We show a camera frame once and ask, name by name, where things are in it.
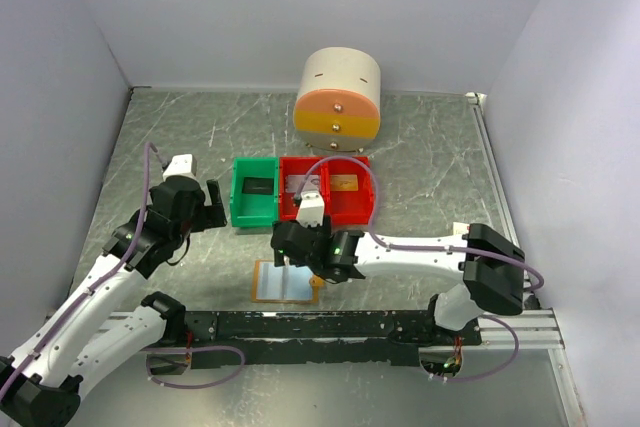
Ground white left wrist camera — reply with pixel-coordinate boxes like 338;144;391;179
162;154;197;181

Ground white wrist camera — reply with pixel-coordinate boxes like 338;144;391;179
162;154;197;181
296;191;325;228

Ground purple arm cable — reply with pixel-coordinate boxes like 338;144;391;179
292;155;545;384
0;141;246;391

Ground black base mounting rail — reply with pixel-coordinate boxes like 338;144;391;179
152;310;481;369

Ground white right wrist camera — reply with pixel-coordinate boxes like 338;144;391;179
296;191;325;228

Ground gold VIP card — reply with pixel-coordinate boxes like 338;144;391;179
330;174;359;192

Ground silver card with black stripe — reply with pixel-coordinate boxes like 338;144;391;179
284;174;321;194

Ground tan leather card holder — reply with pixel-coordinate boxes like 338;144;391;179
251;260;325;305

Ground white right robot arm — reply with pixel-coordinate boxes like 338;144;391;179
270;220;525;345

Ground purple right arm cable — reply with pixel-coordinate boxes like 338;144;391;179
292;155;545;384

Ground aluminium frame rail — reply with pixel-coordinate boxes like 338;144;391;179
465;92;565;350

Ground red bin with gold card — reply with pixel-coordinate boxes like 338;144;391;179
322;159;375;226

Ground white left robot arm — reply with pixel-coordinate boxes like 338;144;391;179
1;175;227;426

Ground round three-drawer mini cabinet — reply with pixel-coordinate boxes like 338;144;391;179
293;47;381;152

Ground red bin with silver card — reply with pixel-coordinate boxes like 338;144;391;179
279;156;329;220

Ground white red card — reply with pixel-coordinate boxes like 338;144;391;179
452;221;470;235

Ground green plastic bin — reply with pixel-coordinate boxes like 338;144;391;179
230;157;279;228

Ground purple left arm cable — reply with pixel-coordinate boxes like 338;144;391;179
0;141;246;391

